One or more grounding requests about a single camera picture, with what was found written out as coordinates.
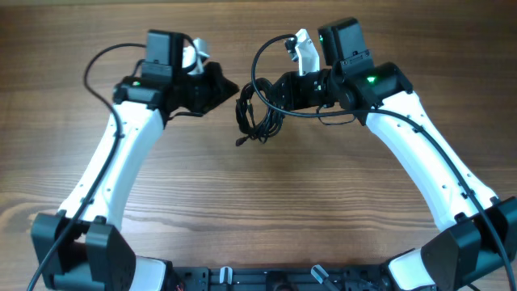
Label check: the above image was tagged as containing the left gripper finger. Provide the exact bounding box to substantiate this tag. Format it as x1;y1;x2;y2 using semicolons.
205;61;239;95
201;93;234;115

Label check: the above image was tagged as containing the black usb cable one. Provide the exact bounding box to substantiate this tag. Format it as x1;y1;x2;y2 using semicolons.
234;77;292;147

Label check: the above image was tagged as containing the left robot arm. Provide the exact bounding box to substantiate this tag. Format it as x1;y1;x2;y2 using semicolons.
31;30;238;290

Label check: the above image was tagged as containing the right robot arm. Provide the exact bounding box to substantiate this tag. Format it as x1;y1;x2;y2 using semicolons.
271;18;516;290

